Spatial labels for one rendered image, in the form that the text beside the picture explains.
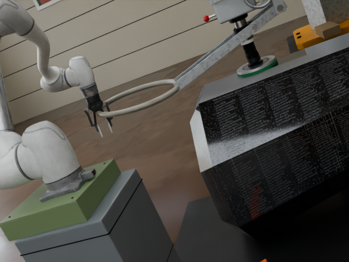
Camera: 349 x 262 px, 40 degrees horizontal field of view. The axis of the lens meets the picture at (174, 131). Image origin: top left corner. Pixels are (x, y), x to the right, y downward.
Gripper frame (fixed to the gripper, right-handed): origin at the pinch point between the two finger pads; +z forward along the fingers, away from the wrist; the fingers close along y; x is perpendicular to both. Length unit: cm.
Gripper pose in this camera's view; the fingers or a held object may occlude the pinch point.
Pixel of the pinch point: (105, 129)
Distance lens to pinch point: 259.6
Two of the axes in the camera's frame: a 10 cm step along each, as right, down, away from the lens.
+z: 3.1, 9.0, 3.1
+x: -2.3, -2.5, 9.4
